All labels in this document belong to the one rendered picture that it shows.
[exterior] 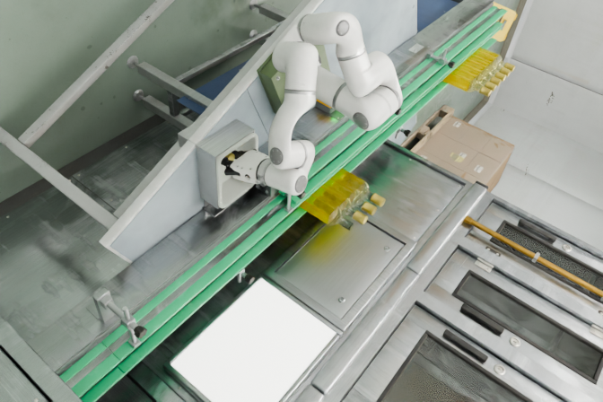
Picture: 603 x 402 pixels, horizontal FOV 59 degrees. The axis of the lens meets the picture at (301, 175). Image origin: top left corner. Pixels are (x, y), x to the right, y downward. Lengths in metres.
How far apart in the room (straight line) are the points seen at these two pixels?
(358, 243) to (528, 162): 5.75
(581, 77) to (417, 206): 5.84
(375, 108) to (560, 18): 6.17
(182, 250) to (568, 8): 6.52
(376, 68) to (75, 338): 1.10
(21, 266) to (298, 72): 1.16
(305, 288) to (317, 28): 0.84
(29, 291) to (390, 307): 1.17
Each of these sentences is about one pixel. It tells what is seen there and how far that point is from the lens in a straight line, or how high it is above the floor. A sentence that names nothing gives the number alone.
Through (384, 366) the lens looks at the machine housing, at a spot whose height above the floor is 1.47.
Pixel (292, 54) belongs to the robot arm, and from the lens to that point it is 1.43.
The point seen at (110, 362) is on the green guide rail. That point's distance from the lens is 1.53.
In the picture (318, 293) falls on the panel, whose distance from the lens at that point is 1.81.
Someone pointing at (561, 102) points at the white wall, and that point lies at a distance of 8.07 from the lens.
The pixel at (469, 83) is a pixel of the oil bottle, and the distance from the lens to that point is 2.63.
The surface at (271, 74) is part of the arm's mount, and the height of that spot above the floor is 0.80.
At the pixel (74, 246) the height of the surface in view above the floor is 0.41.
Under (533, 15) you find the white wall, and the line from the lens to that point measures 7.74.
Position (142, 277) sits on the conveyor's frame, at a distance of 1.64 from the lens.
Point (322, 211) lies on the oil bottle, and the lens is 1.83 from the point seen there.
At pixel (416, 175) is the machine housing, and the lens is 2.32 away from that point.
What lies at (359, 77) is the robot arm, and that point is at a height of 1.05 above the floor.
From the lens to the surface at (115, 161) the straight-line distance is 2.31.
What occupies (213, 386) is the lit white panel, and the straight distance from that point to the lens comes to 1.65.
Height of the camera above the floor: 1.67
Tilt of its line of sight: 24 degrees down
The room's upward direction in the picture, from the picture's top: 121 degrees clockwise
